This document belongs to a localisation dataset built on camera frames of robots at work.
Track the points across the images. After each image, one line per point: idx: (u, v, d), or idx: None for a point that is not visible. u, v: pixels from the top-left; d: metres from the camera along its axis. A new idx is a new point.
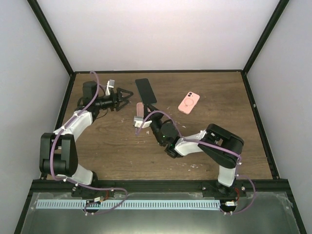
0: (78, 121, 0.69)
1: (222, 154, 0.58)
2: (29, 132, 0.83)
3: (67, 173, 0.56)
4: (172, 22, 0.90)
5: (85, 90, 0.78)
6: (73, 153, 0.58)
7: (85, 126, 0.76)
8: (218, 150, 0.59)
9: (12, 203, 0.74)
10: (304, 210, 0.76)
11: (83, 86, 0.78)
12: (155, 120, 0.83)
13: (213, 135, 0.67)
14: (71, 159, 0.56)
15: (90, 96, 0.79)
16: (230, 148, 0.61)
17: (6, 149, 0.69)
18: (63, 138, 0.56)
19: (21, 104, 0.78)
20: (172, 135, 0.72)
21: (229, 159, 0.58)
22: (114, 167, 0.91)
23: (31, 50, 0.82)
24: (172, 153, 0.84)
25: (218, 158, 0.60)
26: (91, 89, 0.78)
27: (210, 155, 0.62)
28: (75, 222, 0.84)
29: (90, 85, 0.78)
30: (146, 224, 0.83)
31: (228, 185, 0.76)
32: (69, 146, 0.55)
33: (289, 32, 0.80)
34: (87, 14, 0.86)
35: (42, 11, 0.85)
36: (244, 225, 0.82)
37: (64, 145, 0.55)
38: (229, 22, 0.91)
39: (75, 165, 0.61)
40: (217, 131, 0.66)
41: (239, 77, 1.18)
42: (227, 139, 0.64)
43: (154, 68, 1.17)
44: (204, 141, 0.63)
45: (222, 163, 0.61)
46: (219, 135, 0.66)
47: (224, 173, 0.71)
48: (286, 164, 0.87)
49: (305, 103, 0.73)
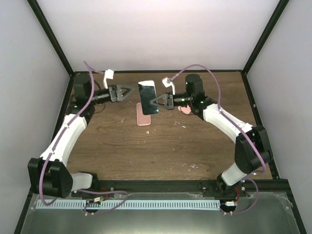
0: (69, 135, 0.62)
1: (248, 156, 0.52)
2: (29, 132, 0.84)
3: (59, 193, 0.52)
4: (172, 21, 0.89)
5: (77, 88, 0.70)
6: (66, 175, 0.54)
7: (78, 134, 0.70)
8: (250, 151, 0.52)
9: (12, 203, 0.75)
10: (304, 210, 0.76)
11: (75, 84, 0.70)
12: (177, 96, 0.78)
13: (253, 135, 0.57)
14: (65, 183, 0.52)
15: (83, 94, 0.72)
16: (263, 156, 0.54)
17: (6, 149, 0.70)
18: (52, 165, 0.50)
19: (21, 105, 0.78)
20: (194, 86, 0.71)
21: (252, 163, 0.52)
22: (115, 167, 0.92)
23: (30, 48, 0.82)
24: (196, 110, 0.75)
25: (243, 158, 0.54)
26: (82, 87, 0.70)
27: (237, 148, 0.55)
28: (74, 222, 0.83)
29: (82, 84, 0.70)
30: (146, 224, 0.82)
31: (228, 185, 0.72)
32: (58, 175, 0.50)
33: (290, 32, 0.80)
34: (87, 13, 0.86)
35: (42, 11, 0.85)
36: (243, 225, 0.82)
37: (53, 174, 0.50)
38: (229, 22, 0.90)
39: (70, 183, 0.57)
40: (262, 137, 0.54)
41: (238, 77, 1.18)
42: (263, 148, 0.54)
43: (154, 68, 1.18)
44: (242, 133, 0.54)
45: (242, 161, 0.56)
46: (259, 141, 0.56)
47: (231, 171, 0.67)
48: (286, 164, 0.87)
49: (305, 103, 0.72)
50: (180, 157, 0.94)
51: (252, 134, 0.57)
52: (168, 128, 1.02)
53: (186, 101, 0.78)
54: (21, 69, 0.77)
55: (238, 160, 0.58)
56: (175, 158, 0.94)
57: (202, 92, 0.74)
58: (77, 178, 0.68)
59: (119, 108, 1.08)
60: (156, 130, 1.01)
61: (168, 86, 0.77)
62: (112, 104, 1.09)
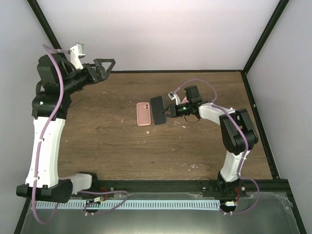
0: (48, 148, 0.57)
1: (231, 136, 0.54)
2: (28, 133, 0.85)
3: (60, 202, 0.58)
4: (171, 21, 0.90)
5: (44, 73, 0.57)
6: (60, 189, 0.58)
7: (60, 131, 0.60)
8: (232, 132, 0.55)
9: (11, 203, 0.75)
10: (304, 211, 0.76)
11: (39, 68, 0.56)
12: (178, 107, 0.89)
13: (238, 119, 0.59)
14: (62, 195, 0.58)
15: (53, 81, 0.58)
16: (246, 136, 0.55)
17: (5, 150, 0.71)
18: (43, 191, 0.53)
19: (19, 106, 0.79)
20: (190, 91, 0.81)
21: (237, 144, 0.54)
22: (115, 167, 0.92)
23: (26, 49, 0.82)
24: (194, 110, 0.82)
25: (228, 139, 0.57)
26: (51, 71, 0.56)
27: (222, 132, 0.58)
28: (74, 222, 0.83)
29: (48, 67, 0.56)
30: (146, 224, 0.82)
31: (227, 181, 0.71)
32: (51, 198, 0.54)
33: (290, 32, 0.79)
34: (87, 13, 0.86)
35: (40, 12, 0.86)
36: (243, 225, 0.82)
37: (47, 198, 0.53)
38: (229, 22, 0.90)
39: (68, 187, 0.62)
40: (243, 117, 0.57)
41: (239, 77, 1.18)
42: (246, 128, 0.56)
43: (154, 68, 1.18)
44: (225, 115, 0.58)
45: (228, 145, 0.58)
46: (242, 123, 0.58)
47: (227, 164, 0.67)
48: (286, 164, 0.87)
49: (305, 103, 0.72)
50: (180, 157, 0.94)
51: (237, 117, 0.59)
52: (168, 128, 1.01)
53: (187, 109, 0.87)
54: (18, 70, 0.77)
55: (225, 143, 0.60)
56: (175, 158, 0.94)
57: (199, 96, 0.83)
58: (76, 180, 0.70)
59: (119, 108, 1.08)
60: (156, 130, 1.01)
61: (173, 98, 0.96)
62: (112, 104, 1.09)
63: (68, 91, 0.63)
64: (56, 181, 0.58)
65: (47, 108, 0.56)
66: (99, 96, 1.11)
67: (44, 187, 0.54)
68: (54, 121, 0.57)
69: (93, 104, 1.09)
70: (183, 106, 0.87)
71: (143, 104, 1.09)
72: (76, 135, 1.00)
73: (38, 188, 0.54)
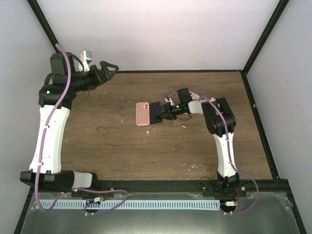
0: (52, 135, 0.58)
1: (212, 119, 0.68)
2: (28, 133, 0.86)
3: (61, 190, 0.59)
4: (171, 22, 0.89)
5: (54, 64, 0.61)
6: (63, 176, 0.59)
7: (65, 119, 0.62)
8: (212, 116, 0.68)
9: (10, 202, 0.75)
10: (305, 210, 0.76)
11: (51, 58, 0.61)
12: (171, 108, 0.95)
13: (219, 106, 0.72)
14: (64, 183, 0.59)
15: (62, 72, 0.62)
16: (225, 119, 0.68)
17: (5, 150, 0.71)
18: (47, 176, 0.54)
19: (19, 106, 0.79)
20: (181, 91, 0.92)
21: (218, 126, 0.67)
22: (114, 167, 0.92)
23: (26, 48, 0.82)
24: (185, 108, 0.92)
25: (210, 123, 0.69)
26: (62, 63, 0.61)
27: (205, 117, 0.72)
28: (74, 223, 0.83)
29: (59, 58, 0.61)
30: (146, 224, 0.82)
31: (223, 174, 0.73)
32: (54, 183, 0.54)
33: (290, 32, 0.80)
34: (86, 13, 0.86)
35: (39, 12, 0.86)
36: (244, 225, 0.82)
37: (49, 184, 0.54)
38: (228, 22, 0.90)
39: (69, 177, 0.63)
40: (223, 104, 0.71)
41: (238, 77, 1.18)
42: (225, 113, 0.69)
43: (154, 68, 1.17)
44: (207, 103, 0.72)
45: (211, 127, 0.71)
46: (222, 108, 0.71)
47: (221, 156, 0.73)
48: (286, 164, 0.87)
49: (306, 103, 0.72)
50: (180, 157, 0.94)
51: (218, 105, 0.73)
52: (168, 128, 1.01)
53: (180, 108, 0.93)
54: (17, 70, 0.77)
55: (209, 127, 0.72)
56: (175, 158, 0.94)
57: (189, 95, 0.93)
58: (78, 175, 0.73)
59: (119, 108, 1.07)
60: (156, 130, 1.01)
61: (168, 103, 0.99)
62: (112, 104, 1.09)
63: (74, 88, 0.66)
64: (59, 167, 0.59)
65: (52, 98, 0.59)
66: (99, 96, 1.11)
67: (47, 173, 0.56)
68: (60, 109, 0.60)
69: (93, 104, 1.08)
70: (177, 105, 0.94)
71: (142, 104, 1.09)
72: (75, 135, 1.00)
73: (42, 174, 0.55)
